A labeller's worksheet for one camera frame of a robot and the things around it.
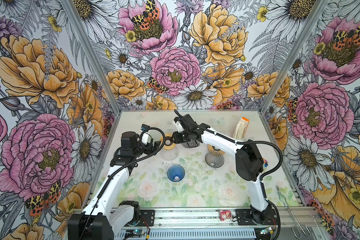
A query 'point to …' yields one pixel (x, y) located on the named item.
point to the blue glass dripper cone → (176, 173)
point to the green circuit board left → (135, 232)
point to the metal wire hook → (296, 230)
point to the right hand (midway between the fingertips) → (174, 142)
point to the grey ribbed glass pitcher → (191, 144)
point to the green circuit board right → (266, 231)
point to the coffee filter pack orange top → (240, 130)
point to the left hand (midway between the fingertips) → (151, 143)
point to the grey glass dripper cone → (214, 159)
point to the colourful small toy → (265, 163)
